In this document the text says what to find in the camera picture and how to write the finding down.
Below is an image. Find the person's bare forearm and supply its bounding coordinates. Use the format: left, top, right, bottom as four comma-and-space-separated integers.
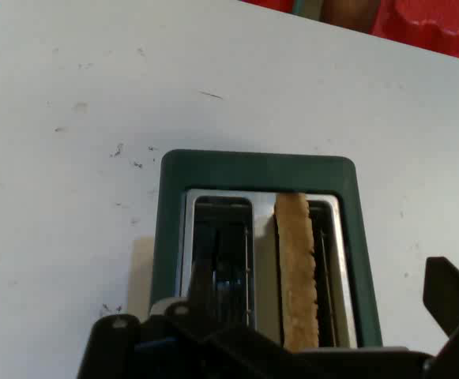
318, 0, 381, 36

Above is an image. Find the dark green two-slot toaster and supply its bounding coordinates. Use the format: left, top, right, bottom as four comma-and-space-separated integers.
149, 148, 384, 351

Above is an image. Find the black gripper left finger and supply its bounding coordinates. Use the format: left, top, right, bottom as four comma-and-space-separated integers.
76, 296, 286, 379

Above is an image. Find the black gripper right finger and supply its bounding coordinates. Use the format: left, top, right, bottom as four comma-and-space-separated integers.
421, 256, 459, 379

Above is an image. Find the toasted bread slice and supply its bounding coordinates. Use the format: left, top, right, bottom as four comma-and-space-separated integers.
273, 192, 321, 351

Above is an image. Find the red plastic object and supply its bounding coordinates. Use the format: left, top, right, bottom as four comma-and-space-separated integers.
370, 0, 459, 73

